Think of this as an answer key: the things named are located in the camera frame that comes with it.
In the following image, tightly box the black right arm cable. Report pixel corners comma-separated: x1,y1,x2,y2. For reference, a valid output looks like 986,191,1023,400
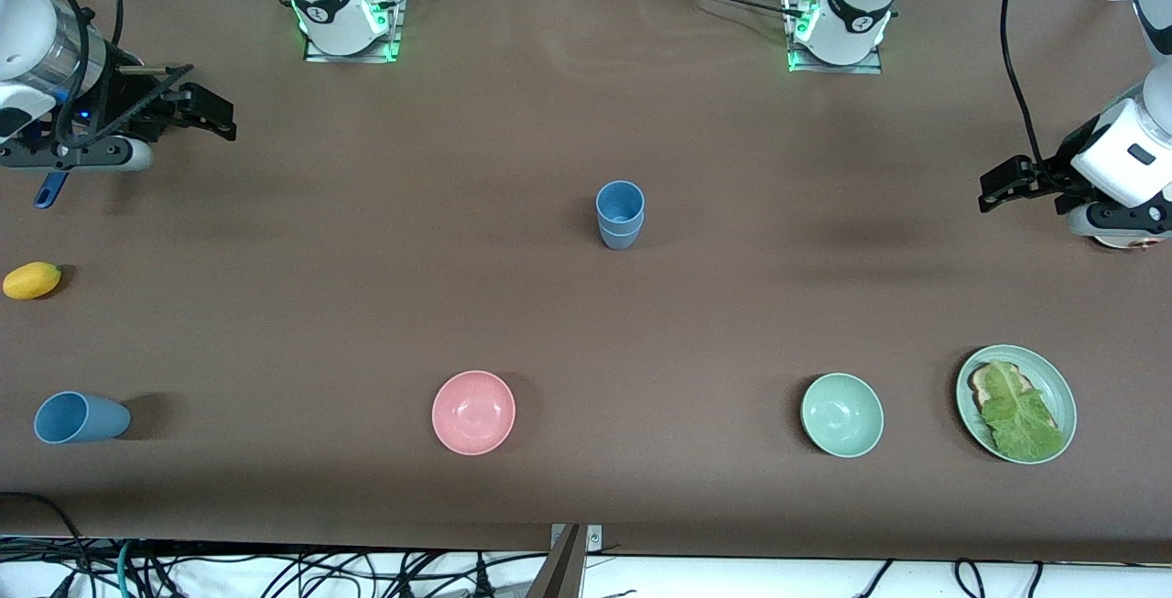
53,0,126,139

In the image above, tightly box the green lettuce leaf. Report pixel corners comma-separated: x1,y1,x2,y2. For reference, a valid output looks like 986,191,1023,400
980,360,1067,462

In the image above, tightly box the black floor cable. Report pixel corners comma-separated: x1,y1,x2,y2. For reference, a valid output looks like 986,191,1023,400
850,559,895,598
950,557,987,598
0,491,94,598

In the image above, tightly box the pale green bowl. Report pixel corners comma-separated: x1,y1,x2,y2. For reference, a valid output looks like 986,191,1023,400
800,372,885,460

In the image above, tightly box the toasted bread slice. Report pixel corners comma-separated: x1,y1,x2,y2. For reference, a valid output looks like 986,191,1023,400
969,362,1036,416

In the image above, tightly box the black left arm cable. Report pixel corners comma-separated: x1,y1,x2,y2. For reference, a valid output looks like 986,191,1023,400
999,0,1156,170

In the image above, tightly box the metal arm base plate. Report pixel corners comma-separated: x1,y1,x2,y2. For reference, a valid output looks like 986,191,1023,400
303,0,405,64
781,0,885,76

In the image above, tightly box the pink bowl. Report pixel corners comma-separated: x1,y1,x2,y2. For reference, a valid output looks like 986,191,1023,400
431,370,517,457

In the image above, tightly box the blue plastic cup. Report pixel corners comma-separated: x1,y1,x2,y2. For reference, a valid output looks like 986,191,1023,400
595,179,646,225
599,212,646,252
34,391,132,446

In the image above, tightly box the dark blue pot, blue handle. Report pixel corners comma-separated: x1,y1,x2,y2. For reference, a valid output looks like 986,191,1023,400
34,169,71,211

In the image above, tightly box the yellow mango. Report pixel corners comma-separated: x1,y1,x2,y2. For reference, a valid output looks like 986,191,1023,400
3,262,63,301

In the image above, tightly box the pale green plate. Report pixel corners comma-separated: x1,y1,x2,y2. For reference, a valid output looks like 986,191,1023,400
955,344,1079,466

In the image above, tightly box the metal table bracket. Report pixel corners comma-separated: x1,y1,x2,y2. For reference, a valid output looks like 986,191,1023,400
549,524,604,556

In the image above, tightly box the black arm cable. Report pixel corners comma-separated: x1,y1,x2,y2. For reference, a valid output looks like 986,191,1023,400
999,0,1156,170
53,0,126,139

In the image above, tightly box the dark table leg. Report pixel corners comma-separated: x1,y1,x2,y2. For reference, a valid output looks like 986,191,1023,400
525,525,588,598

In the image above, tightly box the brown table cloth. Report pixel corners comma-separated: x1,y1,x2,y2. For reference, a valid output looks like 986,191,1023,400
0,0,1172,567

